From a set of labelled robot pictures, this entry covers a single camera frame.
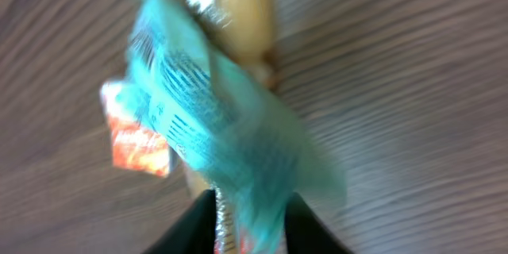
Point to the teal plastic packet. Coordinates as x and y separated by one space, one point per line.
292 163

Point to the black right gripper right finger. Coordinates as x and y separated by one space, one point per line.
305 233

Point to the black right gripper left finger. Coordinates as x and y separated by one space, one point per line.
194 232

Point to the orange spaghetti packet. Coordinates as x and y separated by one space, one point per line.
238 28

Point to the small orange snack packet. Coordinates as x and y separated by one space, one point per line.
133 147

